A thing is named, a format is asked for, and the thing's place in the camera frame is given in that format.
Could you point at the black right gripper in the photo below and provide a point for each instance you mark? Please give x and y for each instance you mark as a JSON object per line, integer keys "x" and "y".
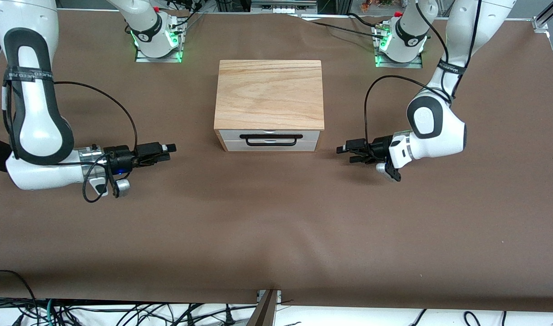
{"x": 123, "y": 158}

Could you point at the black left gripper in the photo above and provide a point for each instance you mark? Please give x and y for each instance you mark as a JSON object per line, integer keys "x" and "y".
{"x": 379, "y": 147}

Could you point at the white-fronted wooden drawer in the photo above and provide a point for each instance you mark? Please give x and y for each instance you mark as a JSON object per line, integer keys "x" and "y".
{"x": 231, "y": 136}

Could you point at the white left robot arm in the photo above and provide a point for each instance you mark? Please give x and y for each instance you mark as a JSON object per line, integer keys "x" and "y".
{"x": 439, "y": 136}

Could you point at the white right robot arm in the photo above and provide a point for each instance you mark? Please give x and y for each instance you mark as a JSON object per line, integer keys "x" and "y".
{"x": 36, "y": 131}

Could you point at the light wooden drawer cabinet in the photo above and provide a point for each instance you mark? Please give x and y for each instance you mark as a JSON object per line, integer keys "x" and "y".
{"x": 269, "y": 95}

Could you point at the brown table cover sheet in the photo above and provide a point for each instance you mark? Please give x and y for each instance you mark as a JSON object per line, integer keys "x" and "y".
{"x": 276, "y": 217}

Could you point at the orange background items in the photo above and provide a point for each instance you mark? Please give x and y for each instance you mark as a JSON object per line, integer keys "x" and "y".
{"x": 371, "y": 5}

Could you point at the grey background device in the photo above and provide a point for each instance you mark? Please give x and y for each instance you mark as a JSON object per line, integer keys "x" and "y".
{"x": 283, "y": 7}

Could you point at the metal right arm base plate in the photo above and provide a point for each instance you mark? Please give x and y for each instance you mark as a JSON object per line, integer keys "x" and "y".
{"x": 142, "y": 59}

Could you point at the aluminium bracket with bar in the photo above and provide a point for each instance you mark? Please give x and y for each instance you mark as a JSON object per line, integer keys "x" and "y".
{"x": 266, "y": 310}

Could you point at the aluminium frame profile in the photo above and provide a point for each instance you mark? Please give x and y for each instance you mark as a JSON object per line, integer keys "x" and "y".
{"x": 538, "y": 23}

